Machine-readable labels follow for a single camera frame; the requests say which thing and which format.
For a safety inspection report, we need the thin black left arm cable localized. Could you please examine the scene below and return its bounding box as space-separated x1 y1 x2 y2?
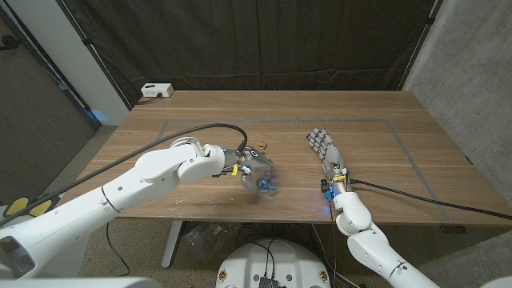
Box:
104 222 132 278

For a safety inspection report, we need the black power box cable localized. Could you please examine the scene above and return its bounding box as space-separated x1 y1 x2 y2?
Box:
138 94 163 106

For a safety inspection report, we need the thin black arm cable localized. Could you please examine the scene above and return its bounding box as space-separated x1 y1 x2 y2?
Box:
327 198 337 288
104 222 132 278

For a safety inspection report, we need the black fabric curtain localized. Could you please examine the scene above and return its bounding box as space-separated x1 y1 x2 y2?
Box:
55 0 441 108

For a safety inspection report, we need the clear plastic bag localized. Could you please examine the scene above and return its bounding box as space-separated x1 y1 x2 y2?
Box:
186 223 237 257

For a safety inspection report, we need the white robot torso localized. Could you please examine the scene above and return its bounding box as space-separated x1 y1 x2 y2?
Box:
215 238 332 288

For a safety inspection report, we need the black door handle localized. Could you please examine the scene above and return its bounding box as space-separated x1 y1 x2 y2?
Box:
0 34 20 51

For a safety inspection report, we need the yellow black foot pedal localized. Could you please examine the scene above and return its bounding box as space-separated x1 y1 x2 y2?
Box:
2 195 31 218
27 194 61 219

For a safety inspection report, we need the white power socket box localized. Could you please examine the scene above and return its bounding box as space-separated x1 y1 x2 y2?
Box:
140 82 174 98

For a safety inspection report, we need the clear tape roll green core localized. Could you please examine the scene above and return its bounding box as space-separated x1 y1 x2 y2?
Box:
255 178 280 198

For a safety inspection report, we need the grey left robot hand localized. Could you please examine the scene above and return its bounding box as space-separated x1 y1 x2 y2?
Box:
222 146 279 197

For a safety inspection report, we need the grey table leg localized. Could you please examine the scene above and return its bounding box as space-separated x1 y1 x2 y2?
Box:
162 220 184 268

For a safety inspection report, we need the black curtain stand pole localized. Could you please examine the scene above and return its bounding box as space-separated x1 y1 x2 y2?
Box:
398 0 444 91
55 0 133 110

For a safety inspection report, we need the black box on torso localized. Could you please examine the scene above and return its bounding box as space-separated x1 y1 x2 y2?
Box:
258 275 281 288

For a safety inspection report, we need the left wrist connector yellow tag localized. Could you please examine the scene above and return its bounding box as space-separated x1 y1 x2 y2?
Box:
230 162 254 177

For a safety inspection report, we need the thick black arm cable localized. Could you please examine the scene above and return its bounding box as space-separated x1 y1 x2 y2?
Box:
0 122 249 227
349 178 512 221

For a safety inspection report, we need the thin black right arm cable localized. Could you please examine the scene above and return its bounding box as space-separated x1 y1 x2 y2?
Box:
327 198 337 288

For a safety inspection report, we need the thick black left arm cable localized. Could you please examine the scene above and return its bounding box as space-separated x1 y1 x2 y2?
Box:
0 122 249 227

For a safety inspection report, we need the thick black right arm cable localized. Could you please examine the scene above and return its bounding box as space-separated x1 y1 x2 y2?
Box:
349 178 512 221

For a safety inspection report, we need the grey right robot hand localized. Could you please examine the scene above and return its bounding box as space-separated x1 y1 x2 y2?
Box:
306 127 353 195

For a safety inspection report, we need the dark wooden door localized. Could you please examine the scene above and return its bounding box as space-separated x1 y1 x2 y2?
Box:
0 7 101 205

